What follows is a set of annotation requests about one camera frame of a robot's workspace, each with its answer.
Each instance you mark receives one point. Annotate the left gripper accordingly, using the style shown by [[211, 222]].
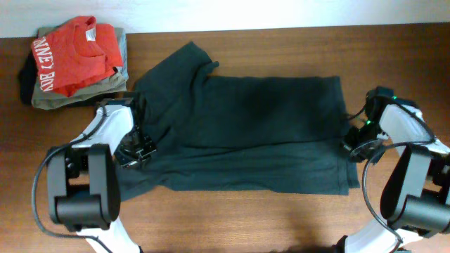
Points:
[[127, 160]]

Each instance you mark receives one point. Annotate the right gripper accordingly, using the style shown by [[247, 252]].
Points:
[[346, 146]]

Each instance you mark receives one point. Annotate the dark green t-shirt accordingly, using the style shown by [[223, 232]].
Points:
[[240, 133]]

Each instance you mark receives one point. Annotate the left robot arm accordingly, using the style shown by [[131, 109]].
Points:
[[82, 185]]

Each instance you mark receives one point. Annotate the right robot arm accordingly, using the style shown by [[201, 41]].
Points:
[[415, 200]]

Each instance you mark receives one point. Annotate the olive grey folded garment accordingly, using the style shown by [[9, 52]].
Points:
[[105, 88]]

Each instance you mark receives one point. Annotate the red folded t-shirt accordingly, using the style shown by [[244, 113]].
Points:
[[76, 55]]

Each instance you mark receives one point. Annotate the black folded garment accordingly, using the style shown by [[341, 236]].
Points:
[[26, 78]]

